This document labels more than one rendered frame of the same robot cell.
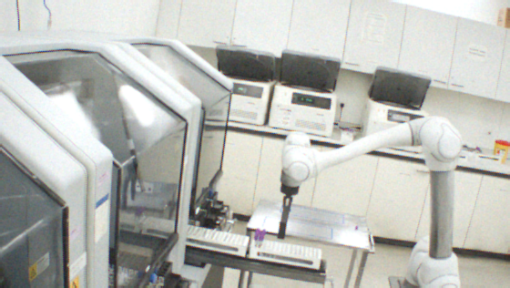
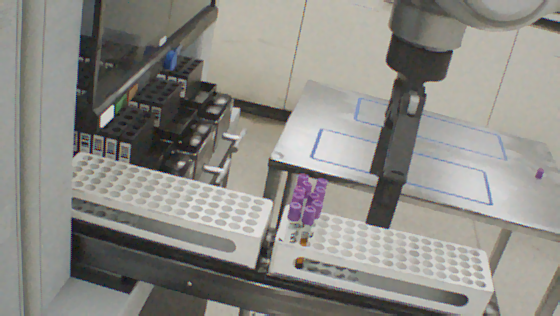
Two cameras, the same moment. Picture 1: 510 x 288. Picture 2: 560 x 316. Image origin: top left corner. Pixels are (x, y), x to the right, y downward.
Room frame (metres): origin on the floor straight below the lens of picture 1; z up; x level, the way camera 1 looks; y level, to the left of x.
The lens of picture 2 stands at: (1.19, -0.01, 1.32)
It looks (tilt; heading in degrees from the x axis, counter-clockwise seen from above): 27 degrees down; 359
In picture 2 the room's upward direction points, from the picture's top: 12 degrees clockwise
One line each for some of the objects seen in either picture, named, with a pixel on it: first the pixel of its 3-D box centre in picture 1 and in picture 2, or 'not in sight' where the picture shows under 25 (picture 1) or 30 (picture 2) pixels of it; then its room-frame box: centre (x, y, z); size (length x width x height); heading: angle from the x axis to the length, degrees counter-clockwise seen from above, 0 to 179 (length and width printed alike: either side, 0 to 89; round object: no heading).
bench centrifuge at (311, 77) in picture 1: (306, 89); not in sight; (4.50, -0.39, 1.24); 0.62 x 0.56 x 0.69; 175
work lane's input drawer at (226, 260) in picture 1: (251, 260); (278, 273); (1.92, -0.06, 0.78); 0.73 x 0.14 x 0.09; 85
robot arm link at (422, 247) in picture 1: (427, 260); not in sight; (1.94, -0.85, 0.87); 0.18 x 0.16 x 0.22; 0
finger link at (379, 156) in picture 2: not in sight; (385, 152); (1.98, -0.17, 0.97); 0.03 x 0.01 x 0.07; 85
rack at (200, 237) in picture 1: (212, 241); (159, 210); (1.94, 0.12, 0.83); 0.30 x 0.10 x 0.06; 85
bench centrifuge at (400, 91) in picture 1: (396, 106); not in sight; (4.42, -1.24, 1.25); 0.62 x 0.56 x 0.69; 174
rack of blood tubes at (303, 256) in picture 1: (285, 254); (381, 265); (1.91, -0.20, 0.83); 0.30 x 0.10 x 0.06; 85
